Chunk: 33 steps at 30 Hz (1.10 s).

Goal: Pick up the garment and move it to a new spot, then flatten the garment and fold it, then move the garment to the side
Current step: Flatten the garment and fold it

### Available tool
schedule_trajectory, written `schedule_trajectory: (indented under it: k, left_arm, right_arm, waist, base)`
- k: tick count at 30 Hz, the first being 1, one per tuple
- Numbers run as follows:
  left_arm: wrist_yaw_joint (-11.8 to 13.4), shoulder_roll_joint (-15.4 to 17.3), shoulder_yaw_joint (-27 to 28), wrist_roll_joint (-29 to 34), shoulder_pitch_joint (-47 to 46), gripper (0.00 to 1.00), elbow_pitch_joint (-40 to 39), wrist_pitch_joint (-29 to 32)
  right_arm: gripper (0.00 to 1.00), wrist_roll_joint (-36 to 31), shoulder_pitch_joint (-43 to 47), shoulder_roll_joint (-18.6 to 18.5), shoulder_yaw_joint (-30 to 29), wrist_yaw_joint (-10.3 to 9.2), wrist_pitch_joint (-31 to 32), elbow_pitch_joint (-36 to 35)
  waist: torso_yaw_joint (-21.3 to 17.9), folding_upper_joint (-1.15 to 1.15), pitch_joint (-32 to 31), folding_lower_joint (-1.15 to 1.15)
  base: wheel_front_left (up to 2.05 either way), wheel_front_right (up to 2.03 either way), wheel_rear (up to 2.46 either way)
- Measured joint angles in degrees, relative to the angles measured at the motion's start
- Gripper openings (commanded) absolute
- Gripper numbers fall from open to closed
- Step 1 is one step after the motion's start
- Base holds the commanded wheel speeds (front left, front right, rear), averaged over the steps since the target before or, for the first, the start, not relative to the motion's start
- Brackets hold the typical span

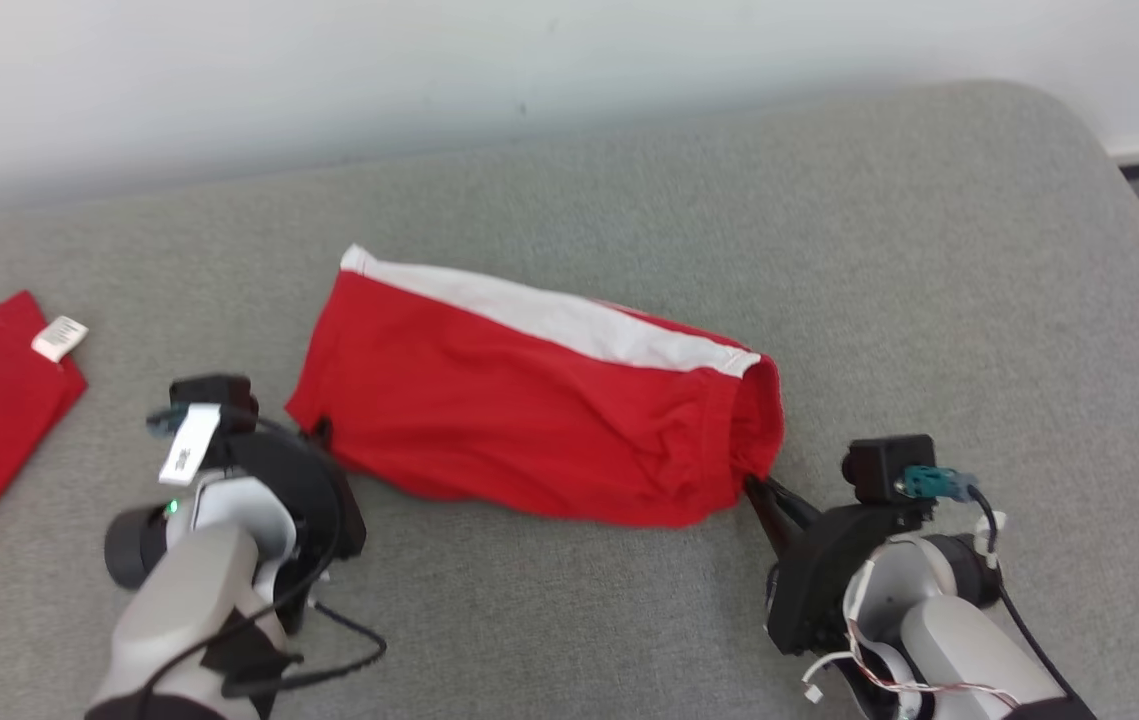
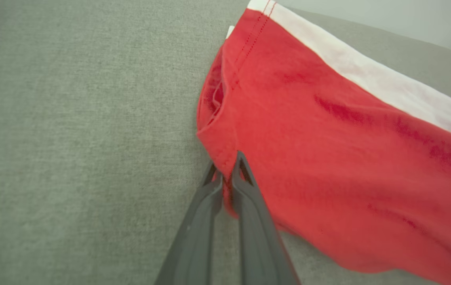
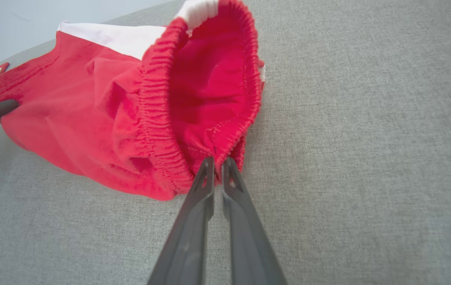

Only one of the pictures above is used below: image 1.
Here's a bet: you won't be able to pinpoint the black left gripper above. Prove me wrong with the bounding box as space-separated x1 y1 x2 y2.
224 417 368 637

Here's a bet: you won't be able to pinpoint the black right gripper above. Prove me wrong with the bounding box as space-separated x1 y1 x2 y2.
743 477 936 657

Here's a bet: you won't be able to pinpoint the red shorts with white stripe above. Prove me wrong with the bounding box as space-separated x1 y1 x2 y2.
285 244 786 530

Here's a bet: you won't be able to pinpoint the white paper tag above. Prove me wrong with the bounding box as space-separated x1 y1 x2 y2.
159 403 222 487

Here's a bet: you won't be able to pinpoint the grey fabric sofa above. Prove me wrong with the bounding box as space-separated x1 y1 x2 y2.
0 80 1139 720

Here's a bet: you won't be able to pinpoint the teal right camera connector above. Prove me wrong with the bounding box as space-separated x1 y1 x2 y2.
897 465 977 501

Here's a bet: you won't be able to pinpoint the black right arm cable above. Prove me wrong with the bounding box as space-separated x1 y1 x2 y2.
967 484 1085 706

